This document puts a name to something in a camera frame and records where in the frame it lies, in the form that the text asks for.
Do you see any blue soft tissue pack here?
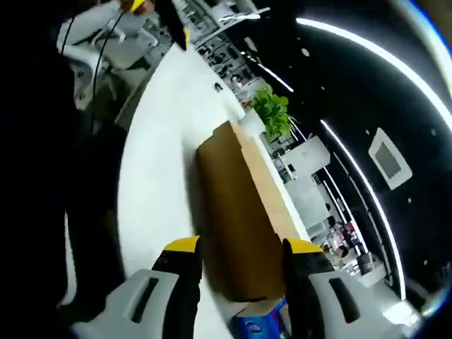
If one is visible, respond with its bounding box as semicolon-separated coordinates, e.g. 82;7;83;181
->
231;298;289;339

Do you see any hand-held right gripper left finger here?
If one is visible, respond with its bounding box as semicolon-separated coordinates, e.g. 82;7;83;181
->
69;235;203;339

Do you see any potted green plant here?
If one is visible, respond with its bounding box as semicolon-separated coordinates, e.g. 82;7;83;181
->
243;86;294;142

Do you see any white cabinet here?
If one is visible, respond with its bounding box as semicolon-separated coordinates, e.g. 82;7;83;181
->
282;136;331;177

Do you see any ceiling light strip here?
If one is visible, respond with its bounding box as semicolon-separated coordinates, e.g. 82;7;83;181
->
319;119;407;301
296;17;452;117

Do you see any brown cardboard shoe box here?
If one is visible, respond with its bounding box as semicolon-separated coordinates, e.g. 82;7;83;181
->
196;119;321;317

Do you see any small hanging screen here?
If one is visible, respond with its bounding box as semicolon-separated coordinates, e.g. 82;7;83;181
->
340;222;364;248

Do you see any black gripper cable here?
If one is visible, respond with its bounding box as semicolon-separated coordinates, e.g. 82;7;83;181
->
58;10;124;123

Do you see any person in black shirt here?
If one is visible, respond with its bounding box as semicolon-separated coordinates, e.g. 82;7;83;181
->
0;20;124;319

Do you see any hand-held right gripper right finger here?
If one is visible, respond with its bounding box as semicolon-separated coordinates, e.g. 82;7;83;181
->
282;237;421;339

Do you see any ceiling air vent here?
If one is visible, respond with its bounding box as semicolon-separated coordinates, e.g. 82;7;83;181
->
367;127;413;190

